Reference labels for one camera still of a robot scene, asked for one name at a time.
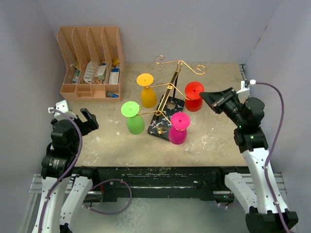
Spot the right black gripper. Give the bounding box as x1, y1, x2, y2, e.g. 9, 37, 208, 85
200, 87, 245, 127

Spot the red plastic wine glass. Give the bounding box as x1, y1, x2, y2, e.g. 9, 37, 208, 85
185, 81, 204, 112

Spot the magenta plastic wine glass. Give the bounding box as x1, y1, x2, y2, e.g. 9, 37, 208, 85
169, 112, 190, 145

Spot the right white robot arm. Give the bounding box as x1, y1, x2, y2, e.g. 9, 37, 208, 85
200, 88, 298, 233

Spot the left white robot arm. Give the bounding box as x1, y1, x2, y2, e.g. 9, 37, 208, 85
32, 107, 100, 233

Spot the green plastic wine glass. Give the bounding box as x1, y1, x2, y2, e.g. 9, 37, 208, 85
121, 101, 145, 135

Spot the black marble rack base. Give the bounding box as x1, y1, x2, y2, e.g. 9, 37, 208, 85
147, 96, 185, 141

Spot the yellow plastic wine glass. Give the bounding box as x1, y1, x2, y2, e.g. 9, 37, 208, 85
137, 73, 157, 108

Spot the grey blue marker cap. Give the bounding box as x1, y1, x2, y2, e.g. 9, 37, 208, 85
106, 91, 119, 98

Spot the white printed packet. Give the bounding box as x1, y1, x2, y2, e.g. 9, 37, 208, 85
83, 61, 94, 84

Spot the white blue box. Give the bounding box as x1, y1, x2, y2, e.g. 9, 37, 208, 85
108, 68, 120, 84

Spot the white medicine box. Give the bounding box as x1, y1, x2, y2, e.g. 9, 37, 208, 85
94, 65, 106, 81

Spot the peach plastic desk organizer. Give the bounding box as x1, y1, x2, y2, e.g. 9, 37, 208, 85
57, 26, 125, 102

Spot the yellow small object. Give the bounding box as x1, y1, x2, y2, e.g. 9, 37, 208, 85
112, 58, 120, 67

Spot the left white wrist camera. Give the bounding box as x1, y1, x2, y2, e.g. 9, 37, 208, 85
48, 100, 77, 121

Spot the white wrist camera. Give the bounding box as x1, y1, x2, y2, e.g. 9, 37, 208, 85
48, 100, 77, 121
237, 79, 256, 95

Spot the gold wire glass rack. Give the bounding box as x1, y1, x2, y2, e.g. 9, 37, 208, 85
148, 55, 207, 122

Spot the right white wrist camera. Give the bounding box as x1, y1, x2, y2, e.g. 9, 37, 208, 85
237, 79, 256, 95

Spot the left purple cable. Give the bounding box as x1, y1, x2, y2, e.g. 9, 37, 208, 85
36, 108, 83, 229

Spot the purple loop cable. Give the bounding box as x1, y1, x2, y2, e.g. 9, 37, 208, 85
81, 179, 133, 216

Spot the black metal base frame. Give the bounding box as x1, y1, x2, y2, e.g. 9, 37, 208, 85
72, 166, 253, 203

